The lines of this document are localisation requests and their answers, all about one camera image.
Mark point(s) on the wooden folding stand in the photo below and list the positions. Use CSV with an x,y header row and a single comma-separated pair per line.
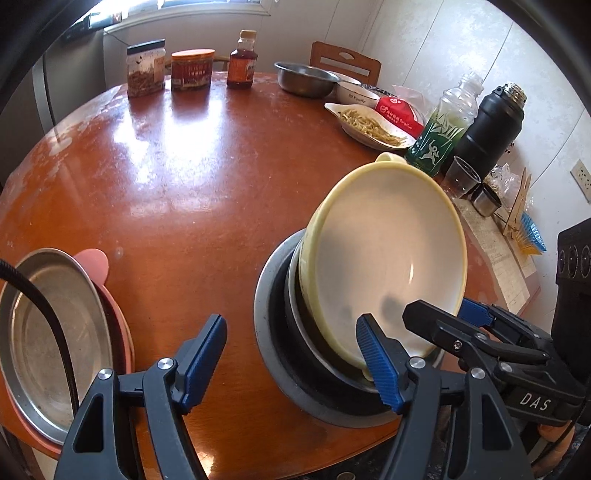
x,y
513,224

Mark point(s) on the clear plastic cup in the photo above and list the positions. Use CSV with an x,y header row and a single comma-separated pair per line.
x,y
460,178

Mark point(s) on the red lidded jar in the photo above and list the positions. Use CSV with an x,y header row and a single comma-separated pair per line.
x,y
191,69

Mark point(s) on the steel pan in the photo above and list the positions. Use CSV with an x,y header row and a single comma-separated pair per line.
x,y
30,359

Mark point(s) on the small steel bowl far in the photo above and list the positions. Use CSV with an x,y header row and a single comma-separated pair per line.
x,y
305,81

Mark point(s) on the green drink bottle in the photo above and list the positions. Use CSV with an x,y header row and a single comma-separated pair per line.
x,y
456,111

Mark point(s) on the wooden chair back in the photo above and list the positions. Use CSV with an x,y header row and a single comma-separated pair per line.
x,y
345,61

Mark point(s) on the clear jar black lid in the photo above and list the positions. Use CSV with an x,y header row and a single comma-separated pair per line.
x,y
145,68

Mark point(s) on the blue and yellow basket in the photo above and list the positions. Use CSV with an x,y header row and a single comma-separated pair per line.
x,y
528,237

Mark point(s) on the pink bear plate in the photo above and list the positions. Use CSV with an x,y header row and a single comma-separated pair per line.
x,y
95,264

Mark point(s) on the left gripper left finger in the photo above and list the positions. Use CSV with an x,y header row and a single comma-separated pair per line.
x,y
101,442

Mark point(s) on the wall power socket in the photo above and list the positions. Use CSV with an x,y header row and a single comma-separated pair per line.
x,y
582,177

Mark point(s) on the window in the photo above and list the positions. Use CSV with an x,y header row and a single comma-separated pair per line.
x,y
107,14

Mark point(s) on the plastic bag of items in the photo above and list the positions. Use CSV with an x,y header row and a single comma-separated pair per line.
x,y
503,181

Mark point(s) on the grey refrigerator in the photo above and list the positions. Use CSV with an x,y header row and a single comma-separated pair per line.
x,y
69,73

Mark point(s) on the white ceramic bowl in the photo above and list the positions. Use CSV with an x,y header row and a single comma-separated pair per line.
x,y
349,93

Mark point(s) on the brown sauce bottle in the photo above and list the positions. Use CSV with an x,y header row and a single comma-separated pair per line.
x,y
242,61

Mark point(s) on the wide-rim steel bowl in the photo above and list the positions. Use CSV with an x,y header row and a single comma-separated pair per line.
x,y
321,396

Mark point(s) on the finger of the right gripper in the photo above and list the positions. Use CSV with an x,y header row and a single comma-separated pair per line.
x,y
504,325
475,346

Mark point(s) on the white dish with food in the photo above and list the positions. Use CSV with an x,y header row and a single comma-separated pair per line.
x,y
368,127

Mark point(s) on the red tissue pack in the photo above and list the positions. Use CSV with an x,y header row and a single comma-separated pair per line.
x,y
401,114

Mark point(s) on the handwritten paper sheet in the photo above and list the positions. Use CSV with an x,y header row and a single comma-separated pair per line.
x,y
498,255

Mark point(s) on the yellow handled bowl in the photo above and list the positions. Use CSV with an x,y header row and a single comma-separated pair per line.
x,y
385,236

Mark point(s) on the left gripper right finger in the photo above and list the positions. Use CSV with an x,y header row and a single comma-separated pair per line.
x,y
482,441

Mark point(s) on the black thermos flask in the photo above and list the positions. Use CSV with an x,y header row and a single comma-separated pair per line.
x,y
497,124

